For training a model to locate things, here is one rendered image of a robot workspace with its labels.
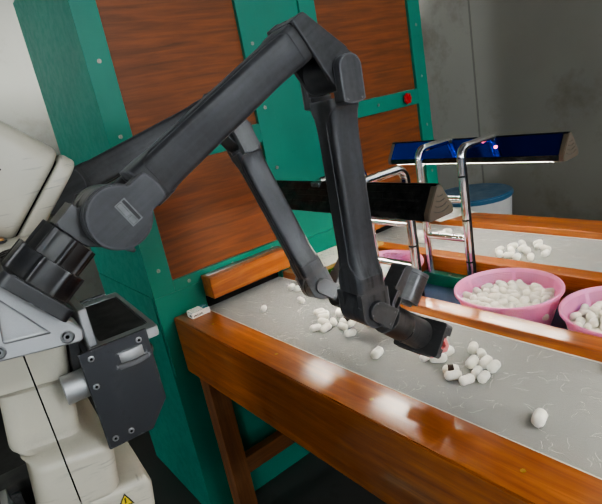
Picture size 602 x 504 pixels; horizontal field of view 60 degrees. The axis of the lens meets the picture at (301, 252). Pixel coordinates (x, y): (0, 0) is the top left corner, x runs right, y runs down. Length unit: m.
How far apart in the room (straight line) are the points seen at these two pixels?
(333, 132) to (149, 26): 0.93
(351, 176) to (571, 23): 2.71
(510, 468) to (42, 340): 0.66
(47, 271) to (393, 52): 1.79
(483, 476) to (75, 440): 0.61
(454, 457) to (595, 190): 2.74
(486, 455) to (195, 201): 1.11
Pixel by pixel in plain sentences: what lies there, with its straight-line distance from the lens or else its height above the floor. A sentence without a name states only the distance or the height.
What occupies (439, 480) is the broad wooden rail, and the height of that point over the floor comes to 0.71.
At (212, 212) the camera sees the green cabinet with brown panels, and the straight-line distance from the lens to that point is 1.66.
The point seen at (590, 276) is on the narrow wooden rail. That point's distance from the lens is 1.50.
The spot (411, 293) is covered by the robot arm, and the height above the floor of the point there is 0.97.
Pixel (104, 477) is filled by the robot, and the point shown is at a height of 0.84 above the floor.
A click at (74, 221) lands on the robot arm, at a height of 1.24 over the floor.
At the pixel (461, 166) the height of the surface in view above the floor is 1.06.
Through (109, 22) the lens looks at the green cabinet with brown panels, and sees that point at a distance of 1.59.
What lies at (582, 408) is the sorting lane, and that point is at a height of 0.74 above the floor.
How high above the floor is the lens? 1.33
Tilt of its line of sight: 17 degrees down
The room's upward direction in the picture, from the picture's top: 11 degrees counter-clockwise
